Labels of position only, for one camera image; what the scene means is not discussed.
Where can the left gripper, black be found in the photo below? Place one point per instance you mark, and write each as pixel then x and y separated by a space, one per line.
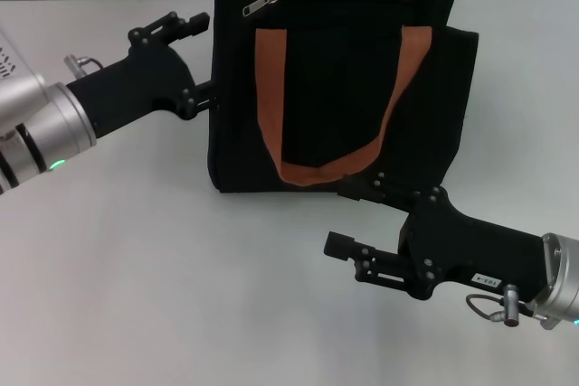
pixel 140 83

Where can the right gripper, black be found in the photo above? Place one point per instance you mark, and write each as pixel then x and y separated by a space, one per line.
pixel 470 250

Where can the silver zipper pull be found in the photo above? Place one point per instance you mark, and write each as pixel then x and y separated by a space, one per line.
pixel 260 5

